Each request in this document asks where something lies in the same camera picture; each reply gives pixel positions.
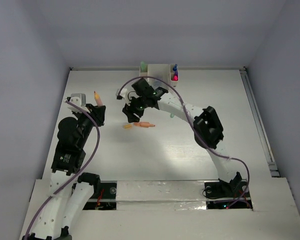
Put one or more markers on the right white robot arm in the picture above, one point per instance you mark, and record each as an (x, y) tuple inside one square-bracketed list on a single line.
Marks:
[(204, 122)]

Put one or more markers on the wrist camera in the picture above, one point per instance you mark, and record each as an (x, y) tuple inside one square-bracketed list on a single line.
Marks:
[(78, 102), (122, 94)]

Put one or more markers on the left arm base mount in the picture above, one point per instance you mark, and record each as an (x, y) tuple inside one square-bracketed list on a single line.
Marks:
[(104, 199)]

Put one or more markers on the silver foil strip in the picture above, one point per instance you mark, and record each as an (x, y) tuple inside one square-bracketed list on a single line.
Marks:
[(172, 195)]

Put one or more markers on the black pink highlighter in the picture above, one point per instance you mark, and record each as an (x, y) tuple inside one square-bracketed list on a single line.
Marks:
[(175, 78)]

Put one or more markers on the cream perforated organizer basket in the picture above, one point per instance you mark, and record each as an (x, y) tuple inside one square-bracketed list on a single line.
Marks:
[(160, 71)]

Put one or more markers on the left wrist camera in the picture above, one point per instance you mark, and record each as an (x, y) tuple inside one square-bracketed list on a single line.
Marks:
[(78, 102)]

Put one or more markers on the orange highlighter pen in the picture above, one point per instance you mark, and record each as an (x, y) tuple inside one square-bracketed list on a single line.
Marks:
[(144, 124)]

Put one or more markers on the yellow highlighter cap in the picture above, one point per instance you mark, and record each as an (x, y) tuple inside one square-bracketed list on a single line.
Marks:
[(127, 126)]

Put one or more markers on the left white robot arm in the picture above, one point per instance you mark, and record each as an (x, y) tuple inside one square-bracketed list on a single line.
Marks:
[(69, 186)]

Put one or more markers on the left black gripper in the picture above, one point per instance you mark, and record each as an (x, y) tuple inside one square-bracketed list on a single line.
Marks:
[(98, 112)]

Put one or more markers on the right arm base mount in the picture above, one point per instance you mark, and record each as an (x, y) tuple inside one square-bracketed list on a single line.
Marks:
[(219, 199)]

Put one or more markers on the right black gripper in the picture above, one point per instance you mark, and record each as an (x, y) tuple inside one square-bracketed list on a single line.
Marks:
[(129, 110)]

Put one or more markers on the pink highlighter pen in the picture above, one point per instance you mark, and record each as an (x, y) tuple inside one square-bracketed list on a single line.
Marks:
[(97, 99)]

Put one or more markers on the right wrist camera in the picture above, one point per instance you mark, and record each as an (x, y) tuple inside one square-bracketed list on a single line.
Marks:
[(122, 94)]

